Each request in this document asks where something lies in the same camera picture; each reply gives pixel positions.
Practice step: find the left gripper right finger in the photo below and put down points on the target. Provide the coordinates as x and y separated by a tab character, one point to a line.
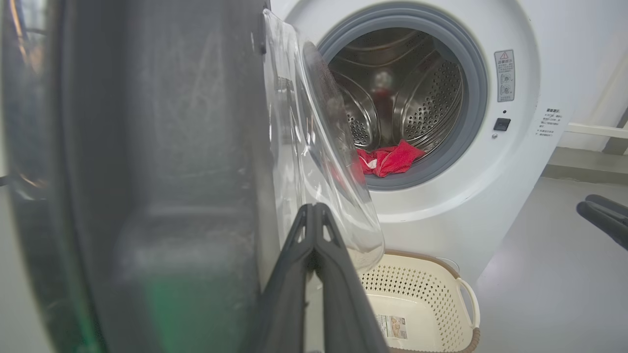
348	314

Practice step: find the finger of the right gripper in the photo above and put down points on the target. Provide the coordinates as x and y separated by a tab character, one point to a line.
613	207
608	225

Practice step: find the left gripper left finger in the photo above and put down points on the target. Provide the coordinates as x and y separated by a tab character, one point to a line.
284	304

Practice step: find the red garment with white trim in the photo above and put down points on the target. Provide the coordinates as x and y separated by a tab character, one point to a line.
392	159

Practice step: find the dark round glass washer door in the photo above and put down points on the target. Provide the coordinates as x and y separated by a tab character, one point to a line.
171	147

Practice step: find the white printed label sticker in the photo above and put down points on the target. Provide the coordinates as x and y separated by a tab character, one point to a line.
392	327

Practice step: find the cream perforated laundry basket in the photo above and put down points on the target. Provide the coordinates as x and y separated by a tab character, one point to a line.
431	304

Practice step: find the white front-load washing machine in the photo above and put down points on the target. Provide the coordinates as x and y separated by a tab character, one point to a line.
490	196

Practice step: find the white metal railing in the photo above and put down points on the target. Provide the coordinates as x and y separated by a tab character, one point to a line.
596	130

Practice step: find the grey warning sticker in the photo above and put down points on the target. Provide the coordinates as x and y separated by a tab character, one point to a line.
504	76

